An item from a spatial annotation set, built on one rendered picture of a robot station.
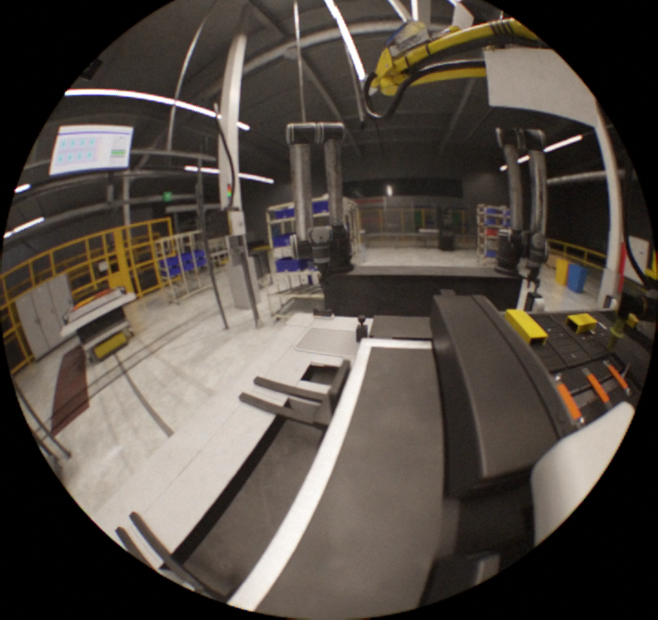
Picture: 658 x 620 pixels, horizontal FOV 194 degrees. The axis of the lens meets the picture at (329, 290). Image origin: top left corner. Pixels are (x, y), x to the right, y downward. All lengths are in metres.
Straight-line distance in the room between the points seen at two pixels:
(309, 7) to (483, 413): 10.04
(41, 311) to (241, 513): 8.31
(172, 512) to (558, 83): 1.28
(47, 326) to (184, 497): 8.17
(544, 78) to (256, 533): 1.21
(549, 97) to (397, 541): 0.85
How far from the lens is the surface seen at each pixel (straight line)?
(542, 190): 1.71
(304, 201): 1.38
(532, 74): 0.73
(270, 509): 0.54
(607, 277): 5.78
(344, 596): 0.31
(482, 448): 0.22
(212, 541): 0.59
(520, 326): 0.62
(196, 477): 0.56
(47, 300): 8.44
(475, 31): 0.87
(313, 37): 7.77
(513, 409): 0.26
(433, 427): 0.35
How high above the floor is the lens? 1.28
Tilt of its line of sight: 19 degrees down
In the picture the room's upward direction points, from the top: 6 degrees counter-clockwise
